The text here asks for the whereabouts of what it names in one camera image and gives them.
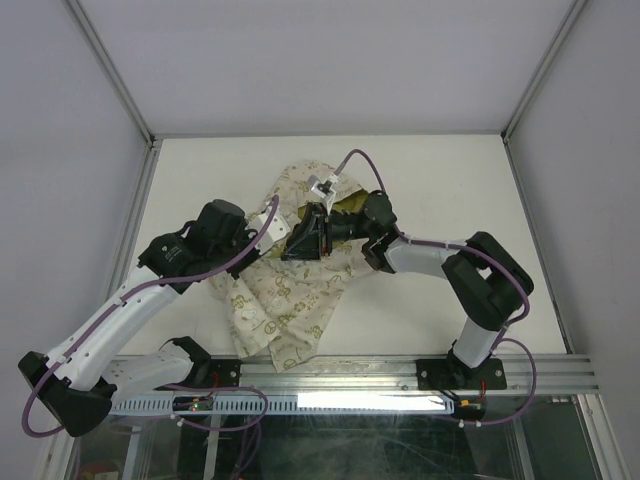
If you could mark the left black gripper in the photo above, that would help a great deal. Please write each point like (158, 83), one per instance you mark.
(250, 240)

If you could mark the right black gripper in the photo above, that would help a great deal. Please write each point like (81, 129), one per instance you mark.
(308, 241)

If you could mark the cream green printed jacket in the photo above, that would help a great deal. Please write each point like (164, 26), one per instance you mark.
(285, 306)

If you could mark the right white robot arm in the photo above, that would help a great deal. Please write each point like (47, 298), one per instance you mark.
(490, 285)

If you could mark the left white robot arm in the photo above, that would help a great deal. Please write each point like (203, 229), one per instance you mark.
(165, 270)

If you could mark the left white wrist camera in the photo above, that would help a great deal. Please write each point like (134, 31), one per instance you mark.
(277, 229)

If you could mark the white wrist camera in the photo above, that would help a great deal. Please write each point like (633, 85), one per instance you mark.
(277, 229)
(324, 189)

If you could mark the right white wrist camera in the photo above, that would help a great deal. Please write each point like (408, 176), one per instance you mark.
(324, 189)

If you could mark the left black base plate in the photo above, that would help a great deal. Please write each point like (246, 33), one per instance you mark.
(220, 372)

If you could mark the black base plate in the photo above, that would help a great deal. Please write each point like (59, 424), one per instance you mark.
(448, 374)
(220, 372)

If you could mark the aluminium mounting rail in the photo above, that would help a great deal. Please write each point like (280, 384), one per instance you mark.
(545, 374)

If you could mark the slotted grey cable duct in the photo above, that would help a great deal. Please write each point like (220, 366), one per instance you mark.
(306, 403)

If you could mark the left aluminium frame post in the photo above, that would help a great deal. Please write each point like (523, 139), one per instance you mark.
(105, 62)

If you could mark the aluminium frame post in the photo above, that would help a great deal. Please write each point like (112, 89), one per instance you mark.
(105, 62)
(544, 67)

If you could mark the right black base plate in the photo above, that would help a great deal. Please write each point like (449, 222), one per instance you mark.
(448, 374)

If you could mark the right aluminium frame post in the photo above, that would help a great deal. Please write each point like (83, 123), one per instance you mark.
(544, 67)

